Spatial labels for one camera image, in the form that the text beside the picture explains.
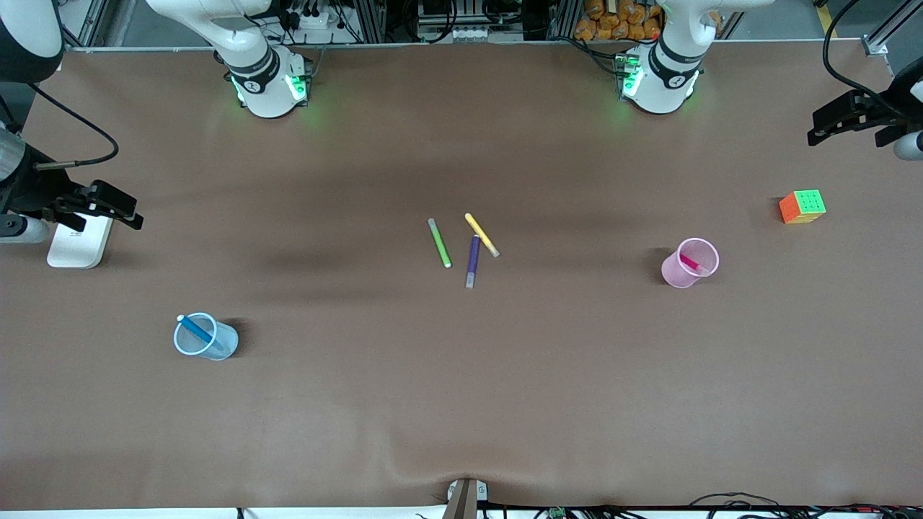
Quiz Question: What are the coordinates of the grey metal camera mount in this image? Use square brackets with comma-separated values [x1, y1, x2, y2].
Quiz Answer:
[441, 478, 488, 519]

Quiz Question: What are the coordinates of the green marker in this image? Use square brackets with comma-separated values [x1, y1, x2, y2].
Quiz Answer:
[428, 218, 453, 269]

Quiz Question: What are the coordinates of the silver table edge rail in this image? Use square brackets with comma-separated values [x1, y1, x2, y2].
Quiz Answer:
[63, 37, 866, 53]

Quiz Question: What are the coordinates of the blue mesh cup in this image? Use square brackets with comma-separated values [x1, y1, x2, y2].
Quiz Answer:
[173, 311, 239, 361]

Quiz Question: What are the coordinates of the aluminium frame strut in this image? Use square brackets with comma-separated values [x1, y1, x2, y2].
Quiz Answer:
[862, 7, 923, 53]

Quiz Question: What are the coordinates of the white power strip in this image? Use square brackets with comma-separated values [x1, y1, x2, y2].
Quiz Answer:
[285, 7, 340, 33]

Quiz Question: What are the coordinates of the yellow marker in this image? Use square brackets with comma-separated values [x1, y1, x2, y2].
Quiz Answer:
[464, 213, 500, 258]

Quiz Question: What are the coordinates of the bag of orange items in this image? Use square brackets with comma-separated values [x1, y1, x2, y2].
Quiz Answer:
[575, 0, 663, 42]

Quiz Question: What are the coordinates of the aluminium frame post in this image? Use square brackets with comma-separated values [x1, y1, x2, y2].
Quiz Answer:
[552, 0, 578, 40]
[357, 0, 387, 44]

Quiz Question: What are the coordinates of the colourful puzzle cube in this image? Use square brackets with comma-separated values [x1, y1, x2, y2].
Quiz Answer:
[779, 190, 827, 225]

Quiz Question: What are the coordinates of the blue marker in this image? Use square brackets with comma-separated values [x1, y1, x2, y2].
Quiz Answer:
[177, 314, 226, 354]

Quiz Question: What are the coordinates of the pink mesh cup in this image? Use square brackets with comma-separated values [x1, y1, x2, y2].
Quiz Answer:
[661, 238, 720, 289]

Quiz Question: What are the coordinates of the white stand with pole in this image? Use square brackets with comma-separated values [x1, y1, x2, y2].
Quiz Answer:
[47, 204, 115, 269]

